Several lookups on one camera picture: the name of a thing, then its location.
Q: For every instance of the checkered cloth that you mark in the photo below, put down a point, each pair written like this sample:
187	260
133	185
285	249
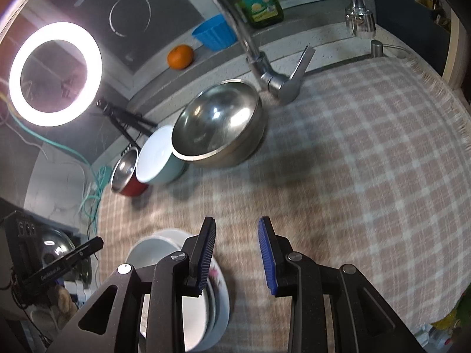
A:
331	154

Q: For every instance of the cream shelf unit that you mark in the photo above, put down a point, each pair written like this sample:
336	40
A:
456	62

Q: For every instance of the steel counter fitting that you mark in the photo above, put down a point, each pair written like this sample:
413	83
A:
377	48

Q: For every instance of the large steel bowl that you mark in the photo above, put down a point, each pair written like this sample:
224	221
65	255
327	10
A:
217	117

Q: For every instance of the red steel bowl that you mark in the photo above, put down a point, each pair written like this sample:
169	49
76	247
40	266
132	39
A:
132	187

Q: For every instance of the beige cloth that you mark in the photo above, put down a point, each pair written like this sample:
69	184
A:
64	298

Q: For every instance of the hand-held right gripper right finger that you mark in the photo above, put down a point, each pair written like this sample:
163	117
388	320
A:
266	253

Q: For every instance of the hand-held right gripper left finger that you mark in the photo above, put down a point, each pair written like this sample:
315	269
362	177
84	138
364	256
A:
206	253

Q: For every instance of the dark knife block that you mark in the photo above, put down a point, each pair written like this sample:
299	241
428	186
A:
404	25

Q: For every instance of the chrome faucet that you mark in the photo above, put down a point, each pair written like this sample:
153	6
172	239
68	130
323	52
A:
283	84

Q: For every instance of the small white plate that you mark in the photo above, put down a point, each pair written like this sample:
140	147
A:
154	250

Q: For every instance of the black appliance with knobs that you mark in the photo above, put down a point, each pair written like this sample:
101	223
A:
22	228

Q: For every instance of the flexible faucet sprayer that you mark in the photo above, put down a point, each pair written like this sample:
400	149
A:
358	18

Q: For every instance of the window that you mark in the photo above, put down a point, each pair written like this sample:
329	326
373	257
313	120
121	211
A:
92	7

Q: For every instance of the orange fruit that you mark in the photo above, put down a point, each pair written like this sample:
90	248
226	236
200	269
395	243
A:
180	57

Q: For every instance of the light blue bowl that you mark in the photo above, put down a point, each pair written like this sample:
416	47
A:
154	158

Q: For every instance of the black tripod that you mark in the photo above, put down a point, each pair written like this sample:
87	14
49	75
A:
125	119

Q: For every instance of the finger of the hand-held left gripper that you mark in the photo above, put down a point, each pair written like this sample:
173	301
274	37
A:
90	246

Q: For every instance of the floral white plate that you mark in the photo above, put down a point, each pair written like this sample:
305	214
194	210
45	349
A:
222	301

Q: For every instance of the blue ribbed cup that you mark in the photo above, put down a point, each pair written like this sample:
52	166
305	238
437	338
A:
213	33

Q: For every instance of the yellow green plastic bottle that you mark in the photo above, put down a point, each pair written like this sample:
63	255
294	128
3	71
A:
447	323

